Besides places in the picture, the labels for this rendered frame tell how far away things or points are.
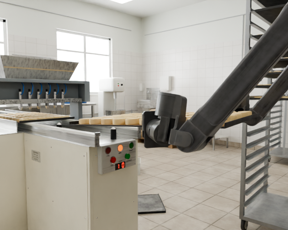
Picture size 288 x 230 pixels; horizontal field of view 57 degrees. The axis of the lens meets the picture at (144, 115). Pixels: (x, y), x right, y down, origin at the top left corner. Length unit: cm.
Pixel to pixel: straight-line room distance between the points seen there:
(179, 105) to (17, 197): 151
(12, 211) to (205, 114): 159
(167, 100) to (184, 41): 569
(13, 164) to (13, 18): 389
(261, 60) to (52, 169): 128
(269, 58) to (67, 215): 127
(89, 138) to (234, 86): 85
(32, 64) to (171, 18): 504
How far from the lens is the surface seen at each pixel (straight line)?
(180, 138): 59
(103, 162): 131
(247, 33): 214
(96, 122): 99
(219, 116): 59
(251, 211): 240
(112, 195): 144
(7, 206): 195
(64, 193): 154
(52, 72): 202
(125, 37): 679
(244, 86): 59
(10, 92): 192
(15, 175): 191
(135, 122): 88
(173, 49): 645
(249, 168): 227
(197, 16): 621
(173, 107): 63
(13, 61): 189
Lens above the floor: 110
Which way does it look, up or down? 5 degrees down
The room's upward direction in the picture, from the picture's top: straight up
